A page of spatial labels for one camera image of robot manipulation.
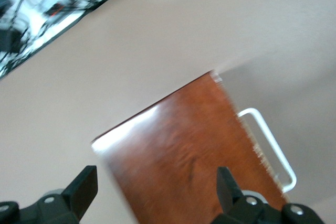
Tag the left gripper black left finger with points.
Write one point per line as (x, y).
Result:
(78, 195)

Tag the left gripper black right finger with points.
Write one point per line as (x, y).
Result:
(232, 203)

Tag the dark wooden drawer cabinet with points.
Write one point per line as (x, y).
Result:
(183, 142)

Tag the brown table mat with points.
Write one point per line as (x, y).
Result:
(157, 37)

